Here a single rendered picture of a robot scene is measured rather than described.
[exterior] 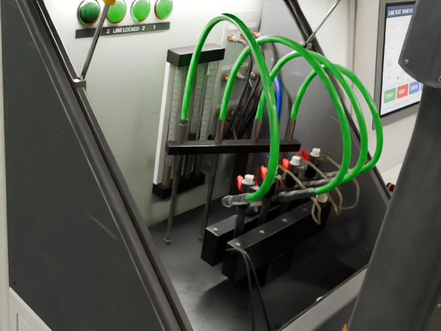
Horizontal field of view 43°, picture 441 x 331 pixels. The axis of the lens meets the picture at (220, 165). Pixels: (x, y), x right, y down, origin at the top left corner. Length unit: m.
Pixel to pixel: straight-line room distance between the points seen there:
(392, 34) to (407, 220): 1.18
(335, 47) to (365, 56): 0.09
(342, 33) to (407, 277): 1.02
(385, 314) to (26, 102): 0.74
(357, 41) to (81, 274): 0.82
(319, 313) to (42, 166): 0.56
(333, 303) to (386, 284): 0.72
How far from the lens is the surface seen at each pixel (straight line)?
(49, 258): 1.08
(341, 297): 1.13
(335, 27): 1.36
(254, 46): 0.91
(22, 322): 1.30
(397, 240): 0.38
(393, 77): 1.56
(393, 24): 1.52
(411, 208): 0.36
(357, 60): 1.39
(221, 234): 1.16
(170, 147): 1.21
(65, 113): 0.90
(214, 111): 1.40
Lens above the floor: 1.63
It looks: 27 degrees down
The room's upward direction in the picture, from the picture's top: 10 degrees clockwise
